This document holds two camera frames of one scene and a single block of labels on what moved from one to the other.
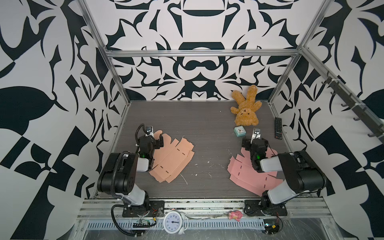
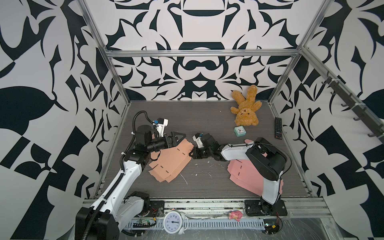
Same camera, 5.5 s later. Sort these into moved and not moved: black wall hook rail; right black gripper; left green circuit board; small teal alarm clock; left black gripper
Moved: right black gripper; left black gripper
Not moved: black wall hook rail; left green circuit board; small teal alarm clock
